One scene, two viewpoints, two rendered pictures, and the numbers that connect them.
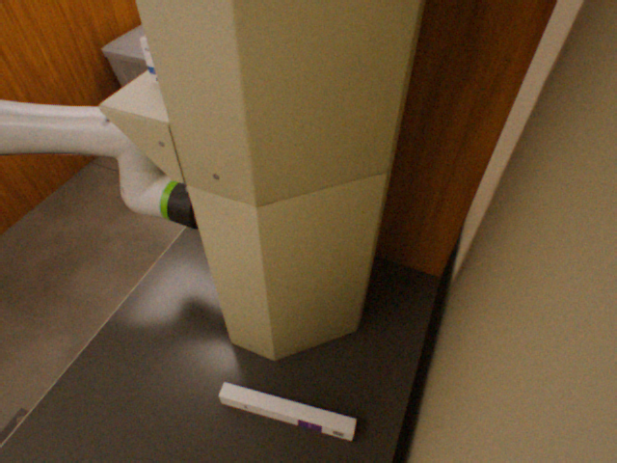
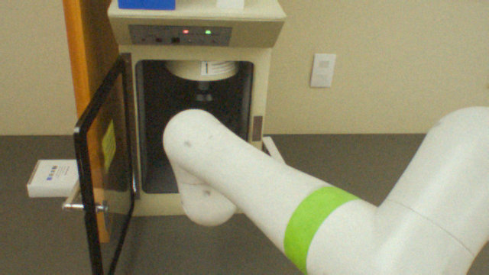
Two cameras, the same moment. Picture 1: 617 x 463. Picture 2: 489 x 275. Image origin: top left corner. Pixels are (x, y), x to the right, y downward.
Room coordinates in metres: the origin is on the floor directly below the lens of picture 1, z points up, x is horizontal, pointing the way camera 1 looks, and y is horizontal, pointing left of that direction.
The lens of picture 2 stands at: (0.99, 0.98, 1.78)
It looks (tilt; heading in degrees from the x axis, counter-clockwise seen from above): 31 degrees down; 238
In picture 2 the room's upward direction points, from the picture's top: 4 degrees clockwise
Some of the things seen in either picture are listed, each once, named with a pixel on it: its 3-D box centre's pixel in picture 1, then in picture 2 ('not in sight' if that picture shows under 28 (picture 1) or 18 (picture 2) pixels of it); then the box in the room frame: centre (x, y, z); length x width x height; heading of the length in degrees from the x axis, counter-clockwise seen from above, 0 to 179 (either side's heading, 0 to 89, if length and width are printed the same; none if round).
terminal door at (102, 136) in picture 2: not in sight; (110, 176); (0.80, 0.19, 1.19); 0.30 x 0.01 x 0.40; 59
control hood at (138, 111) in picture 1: (206, 91); (197, 29); (0.60, 0.15, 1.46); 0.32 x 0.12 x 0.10; 157
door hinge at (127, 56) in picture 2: not in sight; (130, 134); (0.72, 0.05, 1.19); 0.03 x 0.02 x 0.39; 157
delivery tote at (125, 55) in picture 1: (162, 60); not in sight; (2.77, 0.98, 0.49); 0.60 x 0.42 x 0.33; 157
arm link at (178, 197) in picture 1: (192, 204); not in sight; (0.61, 0.23, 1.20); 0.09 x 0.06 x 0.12; 156
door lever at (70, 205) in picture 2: not in sight; (84, 195); (0.87, 0.23, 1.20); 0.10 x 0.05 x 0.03; 59
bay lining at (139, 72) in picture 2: not in sight; (193, 106); (0.53, -0.01, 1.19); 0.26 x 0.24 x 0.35; 157
